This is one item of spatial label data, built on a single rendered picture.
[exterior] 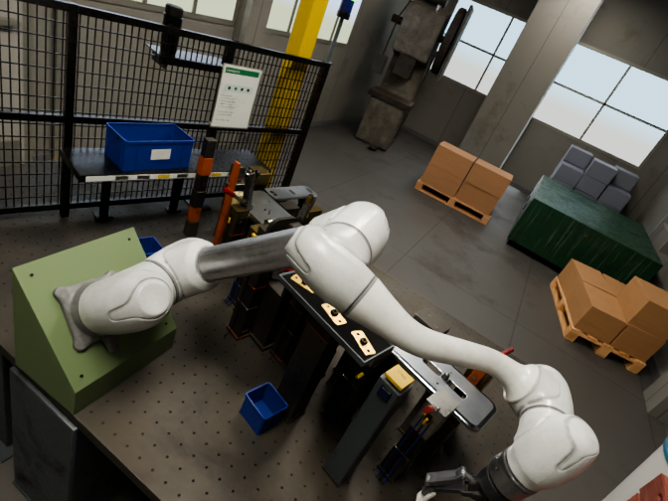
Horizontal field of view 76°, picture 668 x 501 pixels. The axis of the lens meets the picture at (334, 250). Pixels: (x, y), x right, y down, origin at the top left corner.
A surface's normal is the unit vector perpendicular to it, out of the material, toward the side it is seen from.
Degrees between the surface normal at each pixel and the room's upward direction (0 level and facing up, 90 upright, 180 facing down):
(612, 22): 90
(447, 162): 90
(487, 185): 90
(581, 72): 90
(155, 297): 48
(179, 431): 0
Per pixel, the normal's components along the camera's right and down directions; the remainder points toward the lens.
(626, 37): -0.47, 0.31
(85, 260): 0.84, -0.17
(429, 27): -0.30, 0.43
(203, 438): 0.35, -0.79
